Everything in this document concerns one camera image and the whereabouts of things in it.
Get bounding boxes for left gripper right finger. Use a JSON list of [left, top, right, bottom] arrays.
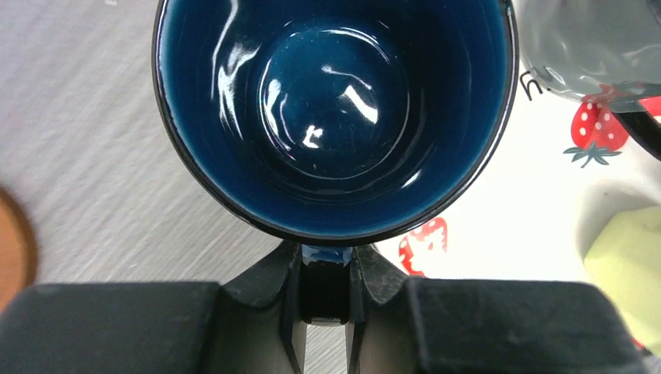
[[347, 246, 647, 373]]

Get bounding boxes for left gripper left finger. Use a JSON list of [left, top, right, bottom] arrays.
[[1, 242, 305, 373]]

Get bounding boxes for white strawberry serving tray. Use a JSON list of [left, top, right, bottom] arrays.
[[376, 91, 660, 284]]

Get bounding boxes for dark blue mug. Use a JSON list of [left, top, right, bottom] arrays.
[[152, 1, 518, 263]]

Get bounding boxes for light orange coaster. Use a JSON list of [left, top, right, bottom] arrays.
[[1, 187, 38, 311]]

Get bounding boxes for dark green mug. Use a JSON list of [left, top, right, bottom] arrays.
[[517, 0, 660, 158]]

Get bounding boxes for yellow-green handled mug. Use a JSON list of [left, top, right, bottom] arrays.
[[584, 206, 660, 357]]

